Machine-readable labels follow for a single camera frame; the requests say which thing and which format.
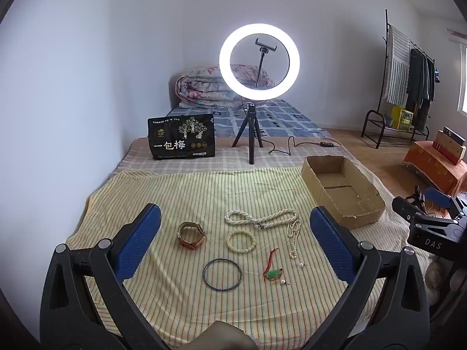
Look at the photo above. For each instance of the folded floral quilt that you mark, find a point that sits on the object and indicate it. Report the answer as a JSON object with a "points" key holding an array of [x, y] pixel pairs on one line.
{"points": [[204, 87]]}

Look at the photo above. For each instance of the black snack bag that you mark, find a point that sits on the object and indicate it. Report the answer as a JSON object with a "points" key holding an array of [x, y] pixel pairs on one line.
{"points": [[182, 138]]}

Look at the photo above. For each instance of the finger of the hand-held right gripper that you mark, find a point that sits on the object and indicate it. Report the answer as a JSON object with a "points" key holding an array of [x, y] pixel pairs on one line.
{"points": [[437, 197], [406, 209]]}

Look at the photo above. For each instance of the yellow striped cloth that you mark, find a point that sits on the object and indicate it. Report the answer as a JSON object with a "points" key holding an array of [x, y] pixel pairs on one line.
{"points": [[164, 189]]}

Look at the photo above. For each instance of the person's right hand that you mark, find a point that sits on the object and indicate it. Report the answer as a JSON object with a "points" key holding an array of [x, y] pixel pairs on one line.
{"points": [[436, 277]]}

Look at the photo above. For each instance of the black tripod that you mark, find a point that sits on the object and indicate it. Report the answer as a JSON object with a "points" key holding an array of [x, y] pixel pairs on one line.
{"points": [[251, 135]]}

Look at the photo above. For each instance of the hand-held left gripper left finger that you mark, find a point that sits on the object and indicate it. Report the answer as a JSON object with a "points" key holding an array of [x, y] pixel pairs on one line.
{"points": [[140, 240]]}

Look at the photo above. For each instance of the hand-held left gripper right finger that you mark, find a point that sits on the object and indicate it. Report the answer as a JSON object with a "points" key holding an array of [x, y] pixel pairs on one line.
{"points": [[330, 240]]}

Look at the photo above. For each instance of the black clothes rack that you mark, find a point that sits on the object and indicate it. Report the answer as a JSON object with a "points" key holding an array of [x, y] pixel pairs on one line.
{"points": [[386, 43]]}

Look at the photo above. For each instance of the dark metal bangle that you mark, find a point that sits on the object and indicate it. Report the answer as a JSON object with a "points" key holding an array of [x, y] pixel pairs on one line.
{"points": [[204, 275]]}

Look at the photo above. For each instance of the black phone holder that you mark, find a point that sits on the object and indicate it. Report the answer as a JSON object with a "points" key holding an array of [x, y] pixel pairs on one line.
{"points": [[263, 65]]}

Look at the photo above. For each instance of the wooden box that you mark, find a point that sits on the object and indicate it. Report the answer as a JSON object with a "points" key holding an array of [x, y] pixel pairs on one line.
{"points": [[447, 146]]}

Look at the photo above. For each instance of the dark hanging clothes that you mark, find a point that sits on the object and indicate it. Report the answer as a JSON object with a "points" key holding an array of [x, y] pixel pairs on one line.
{"points": [[419, 80]]}

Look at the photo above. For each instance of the yellow box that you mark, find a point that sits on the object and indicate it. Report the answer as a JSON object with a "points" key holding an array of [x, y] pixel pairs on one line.
{"points": [[403, 118]]}

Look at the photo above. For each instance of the striped towel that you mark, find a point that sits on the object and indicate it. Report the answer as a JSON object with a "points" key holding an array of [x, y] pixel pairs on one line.
{"points": [[397, 69]]}

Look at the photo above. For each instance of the window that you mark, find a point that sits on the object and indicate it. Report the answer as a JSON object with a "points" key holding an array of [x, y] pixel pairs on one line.
{"points": [[464, 80]]}

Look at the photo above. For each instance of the cardboard box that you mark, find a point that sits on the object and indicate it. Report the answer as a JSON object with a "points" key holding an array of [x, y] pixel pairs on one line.
{"points": [[343, 193]]}

